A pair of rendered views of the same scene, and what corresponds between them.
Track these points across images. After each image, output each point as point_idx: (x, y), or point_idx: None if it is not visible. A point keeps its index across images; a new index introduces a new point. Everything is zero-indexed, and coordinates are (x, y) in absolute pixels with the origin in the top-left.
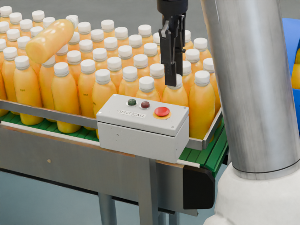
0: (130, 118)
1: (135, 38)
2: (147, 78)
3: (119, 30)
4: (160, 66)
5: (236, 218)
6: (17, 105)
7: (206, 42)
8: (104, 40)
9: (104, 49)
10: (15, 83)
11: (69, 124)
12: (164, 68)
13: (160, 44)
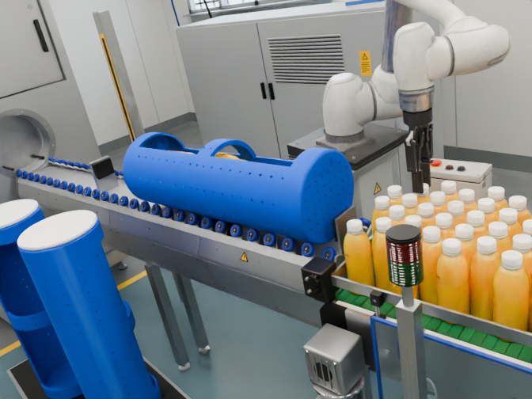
0: (461, 161)
1: (463, 226)
2: (446, 184)
3: (488, 239)
4: (434, 194)
5: None
6: None
7: (378, 218)
8: (505, 224)
9: (502, 212)
10: None
11: None
12: (430, 170)
13: (432, 138)
